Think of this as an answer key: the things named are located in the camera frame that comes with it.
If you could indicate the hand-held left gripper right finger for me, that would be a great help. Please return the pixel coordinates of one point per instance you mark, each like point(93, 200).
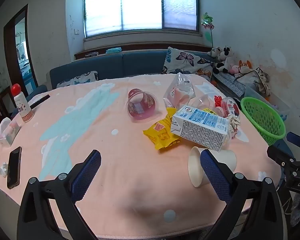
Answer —
point(213, 175)

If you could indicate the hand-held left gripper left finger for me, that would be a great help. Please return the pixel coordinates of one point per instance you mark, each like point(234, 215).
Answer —
point(88, 172)

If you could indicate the white paper cup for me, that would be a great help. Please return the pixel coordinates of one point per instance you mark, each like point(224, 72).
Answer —
point(196, 167)

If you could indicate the green plastic mesh basket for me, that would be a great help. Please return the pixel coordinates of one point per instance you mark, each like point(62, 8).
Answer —
point(270, 127)

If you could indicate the plastic jelly cup printed lid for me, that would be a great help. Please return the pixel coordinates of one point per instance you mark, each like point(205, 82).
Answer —
point(230, 106)

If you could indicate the blue plastic stool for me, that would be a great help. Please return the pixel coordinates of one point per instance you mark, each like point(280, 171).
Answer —
point(280, 145)

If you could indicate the blue and white milk carton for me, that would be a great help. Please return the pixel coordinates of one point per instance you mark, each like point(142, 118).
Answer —
point(200, 127)

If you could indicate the plastic bottle green yellow label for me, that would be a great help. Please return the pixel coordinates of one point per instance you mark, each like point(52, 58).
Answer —
point(210, 110)

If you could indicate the yellow snack packet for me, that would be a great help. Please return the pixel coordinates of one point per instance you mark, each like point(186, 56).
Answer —
point(160, 135)

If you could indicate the red foam fruit net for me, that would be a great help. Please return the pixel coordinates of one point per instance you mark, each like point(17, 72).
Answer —
point(218, 101)

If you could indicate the clear plastic cup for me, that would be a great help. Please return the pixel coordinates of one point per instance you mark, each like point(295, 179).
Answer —
point(202, 101)

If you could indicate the black smartphone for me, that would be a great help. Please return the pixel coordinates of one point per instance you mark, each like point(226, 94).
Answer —
point(13, 167)

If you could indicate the beige cloth bag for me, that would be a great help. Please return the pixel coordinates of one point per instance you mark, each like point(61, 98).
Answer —
point(255, 80)

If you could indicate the crumpled white tissue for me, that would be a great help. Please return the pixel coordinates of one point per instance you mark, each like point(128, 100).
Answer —
point(2, 170)

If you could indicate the black remote control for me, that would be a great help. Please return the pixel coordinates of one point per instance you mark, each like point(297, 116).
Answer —
point(40, 101)

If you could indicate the white tissue pack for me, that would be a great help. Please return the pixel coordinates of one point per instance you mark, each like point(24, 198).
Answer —
point(8, 133)

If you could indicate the dark patterned cushion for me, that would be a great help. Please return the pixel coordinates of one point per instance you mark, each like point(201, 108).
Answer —
point(227, 82)

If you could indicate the clear plastic bag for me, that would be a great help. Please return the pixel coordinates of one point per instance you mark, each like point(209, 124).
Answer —
point(180, 90)

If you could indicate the white bottle red round cap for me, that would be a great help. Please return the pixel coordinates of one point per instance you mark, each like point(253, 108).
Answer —
point(23, 107)

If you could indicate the orange plush fox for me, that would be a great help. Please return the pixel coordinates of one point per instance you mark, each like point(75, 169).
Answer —
point(245, 66)

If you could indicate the clear cup red label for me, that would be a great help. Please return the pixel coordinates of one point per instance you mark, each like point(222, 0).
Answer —
point(150, 101)

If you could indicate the small butterfly print pillow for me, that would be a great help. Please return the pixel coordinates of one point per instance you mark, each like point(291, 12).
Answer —
point(82, 78)

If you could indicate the pink plush toy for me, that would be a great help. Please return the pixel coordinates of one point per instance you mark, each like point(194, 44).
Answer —
point(233, 69)

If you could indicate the blue sofa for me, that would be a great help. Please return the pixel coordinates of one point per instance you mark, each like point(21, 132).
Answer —
point(110, 65)

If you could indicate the black and white plush mouse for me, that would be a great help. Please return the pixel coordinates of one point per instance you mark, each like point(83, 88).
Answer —
point(225, 60)

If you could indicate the dark wooden cabinet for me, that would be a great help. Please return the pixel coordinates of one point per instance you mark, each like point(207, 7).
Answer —
point(0, 100)

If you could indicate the dark book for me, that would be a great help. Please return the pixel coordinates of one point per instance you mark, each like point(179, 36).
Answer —
point(92, 53)

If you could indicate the large butterfly print pillow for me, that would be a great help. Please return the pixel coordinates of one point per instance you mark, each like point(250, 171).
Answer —
point(182, 60)

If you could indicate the white plush dog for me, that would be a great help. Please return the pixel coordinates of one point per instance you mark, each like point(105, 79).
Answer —
point(213, 52)

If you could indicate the teal tissue pack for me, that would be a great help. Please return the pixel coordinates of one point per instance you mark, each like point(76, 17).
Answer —
point(113, 50)

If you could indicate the brown wooden ledge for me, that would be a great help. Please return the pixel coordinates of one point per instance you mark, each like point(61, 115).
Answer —
point(145, 47)

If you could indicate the colourful pinwheel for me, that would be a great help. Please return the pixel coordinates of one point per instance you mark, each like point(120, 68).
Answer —
point(207, 21)

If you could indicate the window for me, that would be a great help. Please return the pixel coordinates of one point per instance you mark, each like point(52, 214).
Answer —
point(140, 5)

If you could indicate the dark wooden door frame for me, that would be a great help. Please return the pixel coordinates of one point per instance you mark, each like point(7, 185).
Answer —
point(31, 55)

